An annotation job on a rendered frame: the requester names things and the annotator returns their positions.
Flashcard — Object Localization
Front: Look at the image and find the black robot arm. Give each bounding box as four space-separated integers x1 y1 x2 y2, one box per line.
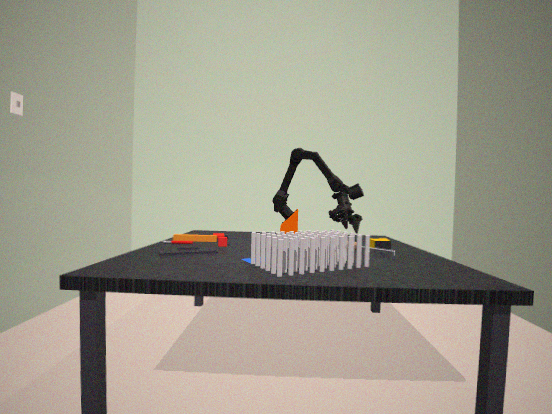
272 148 364 221

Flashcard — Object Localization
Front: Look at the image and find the orange flat bar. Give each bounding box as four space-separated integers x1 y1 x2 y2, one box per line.
174 234 217 242

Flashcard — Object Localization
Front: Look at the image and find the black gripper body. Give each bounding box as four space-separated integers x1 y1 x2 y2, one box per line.
332 200 363 223

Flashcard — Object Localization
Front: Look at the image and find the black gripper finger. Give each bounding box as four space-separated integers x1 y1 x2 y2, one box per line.
349 219 362 234
335 212 348 229

